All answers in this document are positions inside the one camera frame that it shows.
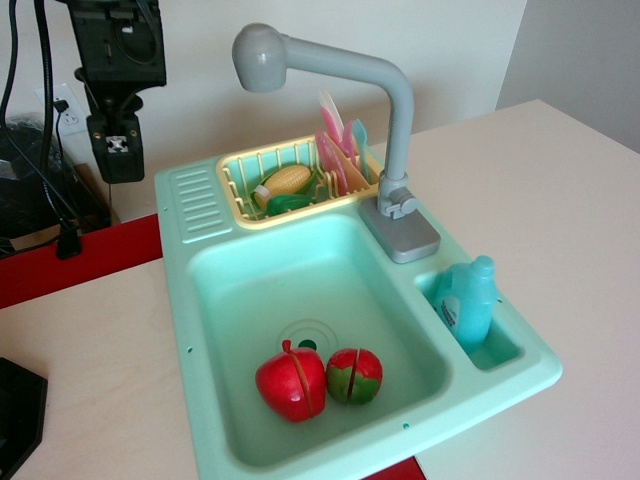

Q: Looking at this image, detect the blue toy detergent bottle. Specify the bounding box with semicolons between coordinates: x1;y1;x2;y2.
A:
432;255;498;354

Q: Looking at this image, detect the black bag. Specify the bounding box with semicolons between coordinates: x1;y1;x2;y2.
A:
1;116;80;239

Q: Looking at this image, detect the red toy apple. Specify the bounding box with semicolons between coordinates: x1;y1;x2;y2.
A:
255;339;326;423

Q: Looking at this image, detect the pink toy plate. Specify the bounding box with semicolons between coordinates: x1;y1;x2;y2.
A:
314;130;339;172

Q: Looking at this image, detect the grey toy faucet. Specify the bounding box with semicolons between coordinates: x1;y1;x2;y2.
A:
232;23;440;264

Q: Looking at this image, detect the black cable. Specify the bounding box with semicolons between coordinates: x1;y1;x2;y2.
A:
0;0;84;261

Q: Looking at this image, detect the yellow dish rack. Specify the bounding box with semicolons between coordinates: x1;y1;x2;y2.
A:
216;135;382;230

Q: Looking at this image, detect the toy corn cob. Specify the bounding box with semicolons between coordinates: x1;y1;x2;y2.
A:
252;165;312;208

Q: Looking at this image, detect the green toy vegetable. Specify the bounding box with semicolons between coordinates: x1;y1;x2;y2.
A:
266;194;313;217

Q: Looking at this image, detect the white toy plate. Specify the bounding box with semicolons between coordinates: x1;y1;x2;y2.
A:
319;90;344;133

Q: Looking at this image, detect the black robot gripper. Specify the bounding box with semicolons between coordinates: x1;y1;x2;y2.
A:
86;81;145;183

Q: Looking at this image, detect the white wall outlet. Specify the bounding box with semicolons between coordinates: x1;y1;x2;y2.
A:
53;83;86;136

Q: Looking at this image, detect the black base block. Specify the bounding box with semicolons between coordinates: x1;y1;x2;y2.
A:
1;357;48;479

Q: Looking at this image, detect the pink toy knife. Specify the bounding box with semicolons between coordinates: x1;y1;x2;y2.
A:
341;121;358;167

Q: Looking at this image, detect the red toy tomato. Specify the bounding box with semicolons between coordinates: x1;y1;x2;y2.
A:
325;348;384;406

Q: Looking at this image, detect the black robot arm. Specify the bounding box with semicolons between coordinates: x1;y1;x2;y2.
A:
66;1;167;184

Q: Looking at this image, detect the mint green toy sink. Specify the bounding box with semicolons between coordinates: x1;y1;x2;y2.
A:
155;140;562;479

